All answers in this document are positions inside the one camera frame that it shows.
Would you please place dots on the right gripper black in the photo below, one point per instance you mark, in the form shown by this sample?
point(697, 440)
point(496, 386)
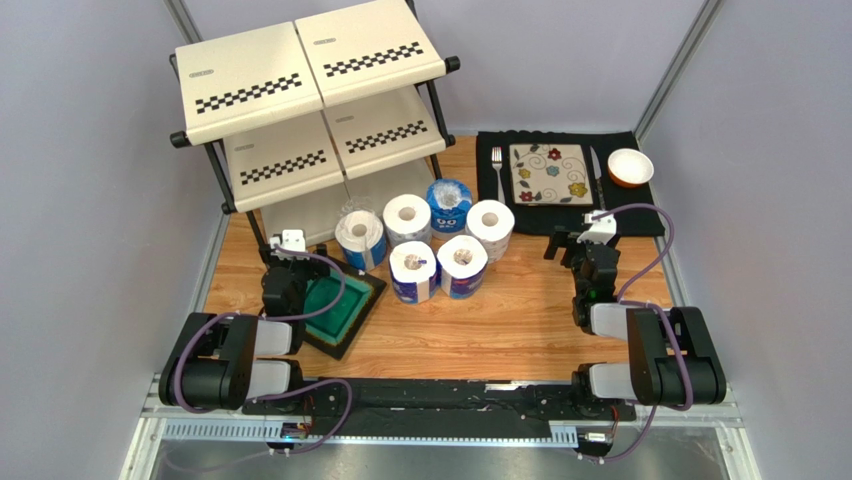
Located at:
point(579, 249)

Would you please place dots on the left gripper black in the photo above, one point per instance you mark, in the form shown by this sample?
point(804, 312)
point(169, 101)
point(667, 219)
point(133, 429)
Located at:
point(314, 269)

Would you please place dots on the white red-floral paper roll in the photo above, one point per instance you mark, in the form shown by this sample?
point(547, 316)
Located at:
point(492, 224)

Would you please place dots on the dark blue roll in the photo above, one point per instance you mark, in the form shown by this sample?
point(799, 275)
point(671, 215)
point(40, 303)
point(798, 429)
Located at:
point(463, 261)
point(414, 272)

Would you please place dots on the white floral paper roll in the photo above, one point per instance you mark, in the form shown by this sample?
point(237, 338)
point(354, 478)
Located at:
point(407, 217)

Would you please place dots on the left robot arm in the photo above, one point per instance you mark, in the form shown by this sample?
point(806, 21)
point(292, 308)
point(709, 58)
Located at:
point(215, 363)

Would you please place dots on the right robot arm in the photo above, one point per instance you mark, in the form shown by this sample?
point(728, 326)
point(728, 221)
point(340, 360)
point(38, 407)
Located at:
point(672, 361)

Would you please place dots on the cream checkered three-tier shelf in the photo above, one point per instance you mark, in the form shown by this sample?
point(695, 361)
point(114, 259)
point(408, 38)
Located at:
point(301, 117)

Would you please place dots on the square floral plate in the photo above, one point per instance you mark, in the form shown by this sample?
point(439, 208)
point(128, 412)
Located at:
point(549, 174)

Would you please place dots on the green square plate black rim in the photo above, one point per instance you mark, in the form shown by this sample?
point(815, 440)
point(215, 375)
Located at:
point(335, 330)

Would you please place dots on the silver table knife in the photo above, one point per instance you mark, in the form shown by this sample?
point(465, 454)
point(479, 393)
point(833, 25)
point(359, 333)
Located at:
point(597, 171)

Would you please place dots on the plastic-wrapped roll blue label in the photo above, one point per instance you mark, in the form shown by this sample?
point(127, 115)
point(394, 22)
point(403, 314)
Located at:
point(360, 232)

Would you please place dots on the white and orange bowl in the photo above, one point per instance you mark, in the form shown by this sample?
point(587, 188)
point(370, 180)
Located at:
point(630, 168)

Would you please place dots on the silver fork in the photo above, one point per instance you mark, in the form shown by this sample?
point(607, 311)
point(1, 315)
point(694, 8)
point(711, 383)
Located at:
point(497, 164)

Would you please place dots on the blue cartoon-face wrapped roll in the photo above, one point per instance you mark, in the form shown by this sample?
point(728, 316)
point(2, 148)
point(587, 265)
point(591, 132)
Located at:
point(449, 200)

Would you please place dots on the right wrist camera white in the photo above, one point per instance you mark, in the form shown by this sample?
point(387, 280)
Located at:
point(601, 228)

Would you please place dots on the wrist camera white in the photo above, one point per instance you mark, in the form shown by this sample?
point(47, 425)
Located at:
point(287, 241)
point(601, 228)

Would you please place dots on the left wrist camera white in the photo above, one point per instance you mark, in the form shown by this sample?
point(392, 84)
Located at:
point(287, 241)

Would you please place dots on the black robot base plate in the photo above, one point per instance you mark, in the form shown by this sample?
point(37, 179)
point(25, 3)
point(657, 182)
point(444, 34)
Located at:
point(444, 409)

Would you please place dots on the aluminium frame rail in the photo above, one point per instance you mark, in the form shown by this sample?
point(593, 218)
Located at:
point(715, 432)

